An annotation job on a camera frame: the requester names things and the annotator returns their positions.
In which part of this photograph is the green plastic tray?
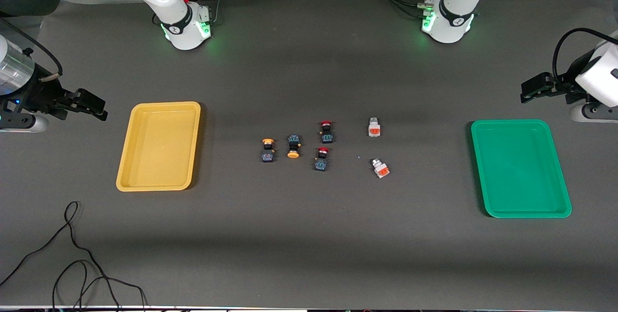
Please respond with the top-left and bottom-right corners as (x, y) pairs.
(471, 119), (572, 219)

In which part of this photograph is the yellow plastic tray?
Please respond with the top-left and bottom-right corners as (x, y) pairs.
(116, 101), (201, 192)

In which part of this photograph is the red mushroom push button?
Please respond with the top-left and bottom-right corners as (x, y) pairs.
(319, 120), (336, 144)
(314, 147), (331, 172)

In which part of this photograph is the dark grey table mat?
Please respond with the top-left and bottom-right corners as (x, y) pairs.
(0, 0), (618, 309)

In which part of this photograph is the thin black loose cable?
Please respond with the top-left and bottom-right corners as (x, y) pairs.
(0, 201), (148, 310)
(52, 260), (121, 310)

